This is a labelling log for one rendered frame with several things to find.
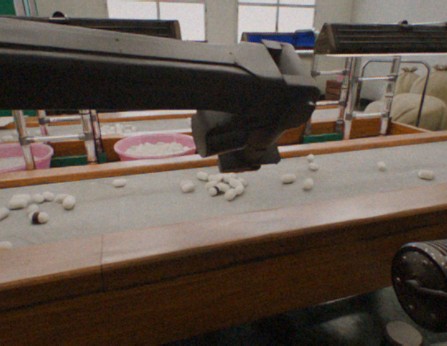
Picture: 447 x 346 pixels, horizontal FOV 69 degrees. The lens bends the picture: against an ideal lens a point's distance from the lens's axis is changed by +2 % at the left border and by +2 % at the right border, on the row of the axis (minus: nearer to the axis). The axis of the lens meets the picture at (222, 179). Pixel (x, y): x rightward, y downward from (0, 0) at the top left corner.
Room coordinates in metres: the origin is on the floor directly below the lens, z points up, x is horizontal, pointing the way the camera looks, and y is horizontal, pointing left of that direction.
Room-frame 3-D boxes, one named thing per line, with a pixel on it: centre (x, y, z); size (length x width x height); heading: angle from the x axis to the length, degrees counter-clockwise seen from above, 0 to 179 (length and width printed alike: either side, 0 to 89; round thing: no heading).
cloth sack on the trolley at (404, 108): (3.29, -1.87, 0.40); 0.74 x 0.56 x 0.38; 111
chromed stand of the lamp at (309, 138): (1.41, -0.40, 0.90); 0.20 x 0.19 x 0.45; 107
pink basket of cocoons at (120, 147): (1.01, 0.21, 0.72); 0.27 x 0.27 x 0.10
